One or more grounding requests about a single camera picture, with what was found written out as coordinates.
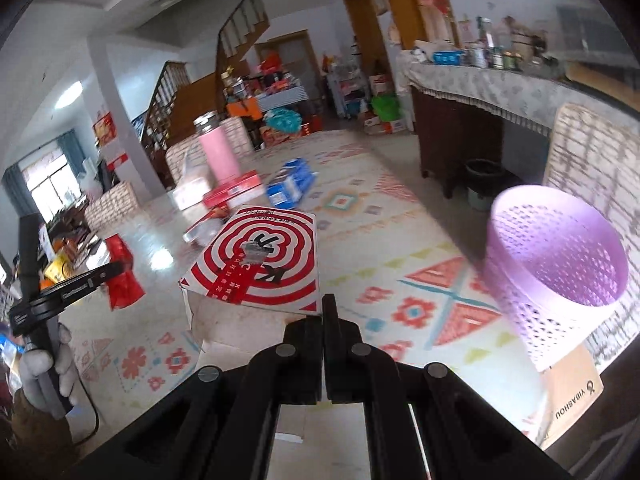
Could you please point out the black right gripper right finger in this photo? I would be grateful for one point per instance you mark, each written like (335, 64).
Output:
(423, 422)

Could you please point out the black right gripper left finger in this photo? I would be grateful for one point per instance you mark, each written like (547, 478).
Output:
(218, 424)

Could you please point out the red plastic bag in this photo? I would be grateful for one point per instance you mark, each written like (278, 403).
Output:
(124, 290)

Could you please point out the red white paper bag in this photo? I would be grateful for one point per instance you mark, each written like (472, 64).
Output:
(258, 274)

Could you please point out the clear plastic bag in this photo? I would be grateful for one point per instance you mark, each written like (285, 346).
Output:
(203, 231)

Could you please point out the purple perforated waste basket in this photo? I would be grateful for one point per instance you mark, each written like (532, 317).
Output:
(555, 266)

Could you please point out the white gloved left hand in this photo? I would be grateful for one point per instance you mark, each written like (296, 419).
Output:
(50, 378)

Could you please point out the patterned chair left edge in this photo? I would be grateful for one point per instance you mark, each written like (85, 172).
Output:
(112, 206)

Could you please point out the cardboard box under basket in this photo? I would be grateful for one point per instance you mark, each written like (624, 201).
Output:
(573, 385)

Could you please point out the white tissue pack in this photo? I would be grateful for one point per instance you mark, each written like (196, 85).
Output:
(195, 182)

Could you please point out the red flat carton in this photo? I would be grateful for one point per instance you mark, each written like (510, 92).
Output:
(235, 192)

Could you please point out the blue box far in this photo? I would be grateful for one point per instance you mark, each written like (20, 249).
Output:
(287, 188)

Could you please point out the pink thermos bottle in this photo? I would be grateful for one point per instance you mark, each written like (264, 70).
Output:
(218, 151)

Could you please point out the black floor bin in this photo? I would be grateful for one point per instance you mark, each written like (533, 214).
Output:
(483, 178)

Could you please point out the wooden staircase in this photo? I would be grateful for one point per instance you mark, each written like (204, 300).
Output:
(185, 90)

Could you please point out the sideboard with lace cloth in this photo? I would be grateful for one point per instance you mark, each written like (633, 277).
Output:
(459, 112)

